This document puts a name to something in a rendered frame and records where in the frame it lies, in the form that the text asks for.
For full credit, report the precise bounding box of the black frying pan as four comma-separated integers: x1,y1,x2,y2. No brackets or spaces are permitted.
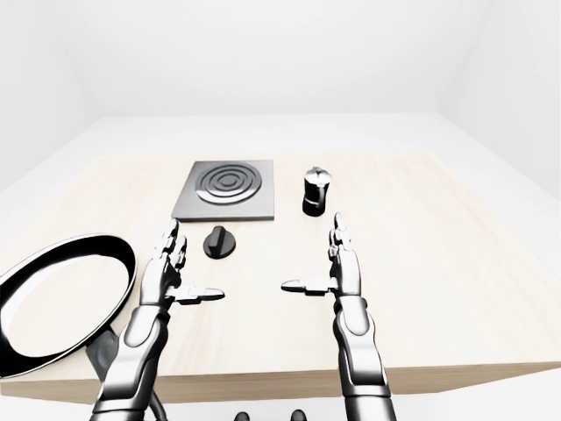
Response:
0,234,138,380

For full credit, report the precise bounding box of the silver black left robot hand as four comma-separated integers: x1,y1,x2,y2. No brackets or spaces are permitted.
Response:
138,218,226,310

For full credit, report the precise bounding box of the flat dark stove plate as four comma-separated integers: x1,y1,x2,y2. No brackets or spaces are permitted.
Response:
170,160,275,222

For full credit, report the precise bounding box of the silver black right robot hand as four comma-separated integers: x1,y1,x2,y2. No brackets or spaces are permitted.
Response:
280,211,368,303

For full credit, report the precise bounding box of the round black stove knob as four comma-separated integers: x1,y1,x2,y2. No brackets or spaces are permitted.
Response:
202,225,238,260

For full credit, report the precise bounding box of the black silver moka pot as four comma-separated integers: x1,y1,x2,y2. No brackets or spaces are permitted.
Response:
301,166,330,218

